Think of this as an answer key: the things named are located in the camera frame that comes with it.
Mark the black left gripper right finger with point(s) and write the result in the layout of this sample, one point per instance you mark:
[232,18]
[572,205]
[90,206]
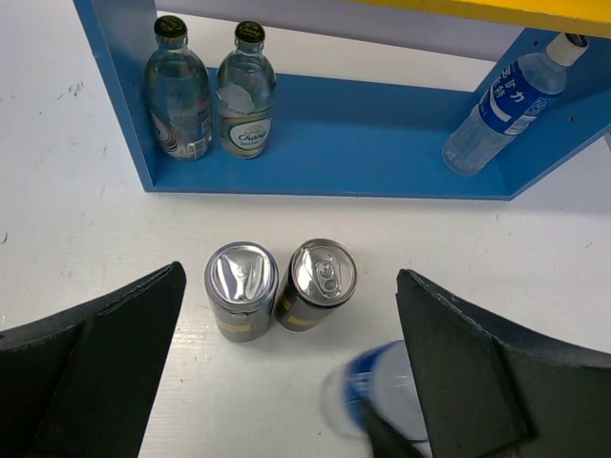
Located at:
[489,387]

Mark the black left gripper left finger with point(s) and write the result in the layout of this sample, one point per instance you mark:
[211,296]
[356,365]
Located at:
[82,382]

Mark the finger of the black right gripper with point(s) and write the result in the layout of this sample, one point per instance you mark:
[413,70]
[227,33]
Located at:
[384,440]

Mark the Pocari Sweat plastic bottle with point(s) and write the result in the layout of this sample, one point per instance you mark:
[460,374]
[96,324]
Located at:
[383,377]

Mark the black gold beverage can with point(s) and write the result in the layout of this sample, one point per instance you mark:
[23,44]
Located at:
[321,276]

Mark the grey beverage can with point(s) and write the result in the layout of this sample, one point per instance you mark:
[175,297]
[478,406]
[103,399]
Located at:
[241,280]

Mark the blue label plastic bottle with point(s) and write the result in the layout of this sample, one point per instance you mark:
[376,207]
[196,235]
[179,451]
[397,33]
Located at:
[517,97]

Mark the blue and yellow shelf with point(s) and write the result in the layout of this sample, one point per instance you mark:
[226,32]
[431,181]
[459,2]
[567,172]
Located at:
[339,137]

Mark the clear glass bottle black cap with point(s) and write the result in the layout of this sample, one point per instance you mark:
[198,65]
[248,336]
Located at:
[178,93]

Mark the clear Chang glass bottle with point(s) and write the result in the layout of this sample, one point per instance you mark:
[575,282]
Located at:
[246,83]

